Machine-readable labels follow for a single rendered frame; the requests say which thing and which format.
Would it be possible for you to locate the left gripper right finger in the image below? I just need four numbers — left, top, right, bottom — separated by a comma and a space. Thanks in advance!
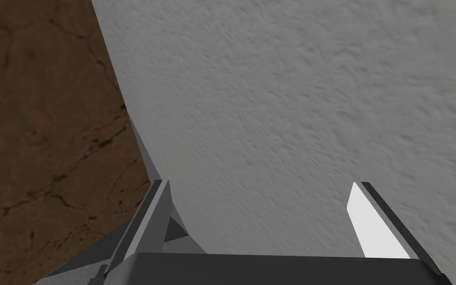
346, 181, 443, 275

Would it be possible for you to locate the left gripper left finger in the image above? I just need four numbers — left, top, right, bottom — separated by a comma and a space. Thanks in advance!
102, 179, 173, 275

